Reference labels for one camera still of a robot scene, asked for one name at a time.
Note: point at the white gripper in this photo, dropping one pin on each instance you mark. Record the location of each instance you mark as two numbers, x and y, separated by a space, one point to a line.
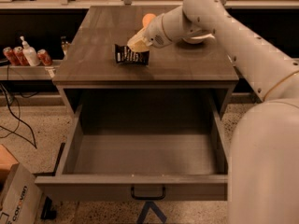
154 32

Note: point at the black rxbar chocolate wrapper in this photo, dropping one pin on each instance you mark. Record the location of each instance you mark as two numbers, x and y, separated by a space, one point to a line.
124 55

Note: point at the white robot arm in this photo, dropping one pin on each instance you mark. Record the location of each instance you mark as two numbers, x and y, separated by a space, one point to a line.
263 161

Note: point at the grey cabinet with counter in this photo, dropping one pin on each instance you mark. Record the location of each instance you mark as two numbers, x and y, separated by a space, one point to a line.
90 61

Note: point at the open grey top drawer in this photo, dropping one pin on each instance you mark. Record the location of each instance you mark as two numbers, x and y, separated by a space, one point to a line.
146 138

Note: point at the orange fruit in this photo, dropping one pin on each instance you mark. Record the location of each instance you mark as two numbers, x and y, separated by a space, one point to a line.
147 19

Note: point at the white bowl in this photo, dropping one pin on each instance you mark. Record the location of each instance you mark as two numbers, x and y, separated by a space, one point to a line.
197 39

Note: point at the small glass bottle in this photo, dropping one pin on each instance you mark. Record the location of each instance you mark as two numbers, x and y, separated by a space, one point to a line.
64 44

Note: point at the red soda can right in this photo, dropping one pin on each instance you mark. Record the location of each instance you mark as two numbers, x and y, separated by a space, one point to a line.
44 57

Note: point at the red soda can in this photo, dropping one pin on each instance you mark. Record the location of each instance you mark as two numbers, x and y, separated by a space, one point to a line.
44 57
10 55
18 51

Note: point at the white pump bottle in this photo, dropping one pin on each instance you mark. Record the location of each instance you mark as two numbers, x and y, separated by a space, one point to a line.
29 53

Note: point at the red soda can middle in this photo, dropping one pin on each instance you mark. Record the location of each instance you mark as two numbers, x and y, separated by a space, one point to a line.
18 51

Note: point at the red soda can left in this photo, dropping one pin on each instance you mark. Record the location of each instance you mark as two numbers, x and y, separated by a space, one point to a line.
10 55

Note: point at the grey low shelf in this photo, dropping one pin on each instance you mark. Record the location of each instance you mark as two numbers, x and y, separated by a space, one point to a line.
41 72

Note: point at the cardboard box with print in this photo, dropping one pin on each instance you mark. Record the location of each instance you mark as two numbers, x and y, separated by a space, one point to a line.
20 197

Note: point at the black drawer handle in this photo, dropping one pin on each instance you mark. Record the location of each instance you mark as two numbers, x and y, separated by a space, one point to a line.
148 193

